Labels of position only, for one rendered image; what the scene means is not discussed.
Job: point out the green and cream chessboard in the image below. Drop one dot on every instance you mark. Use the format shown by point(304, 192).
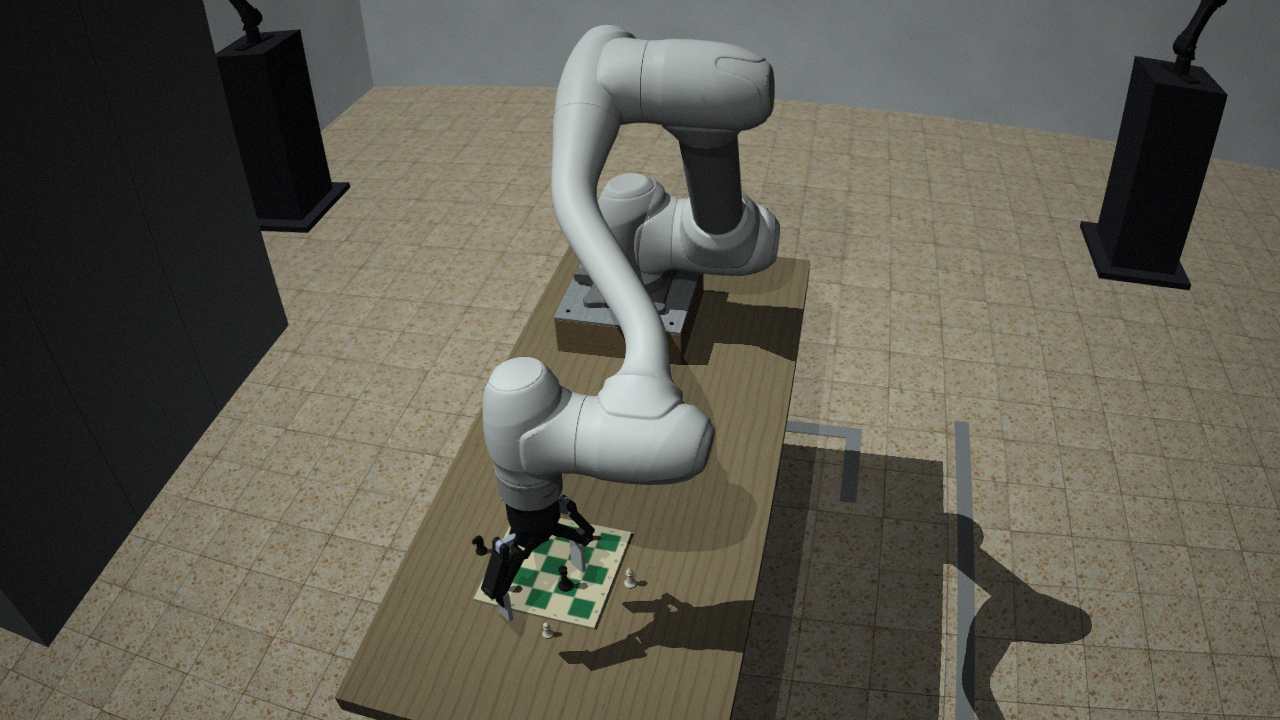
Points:
point(535, 590)

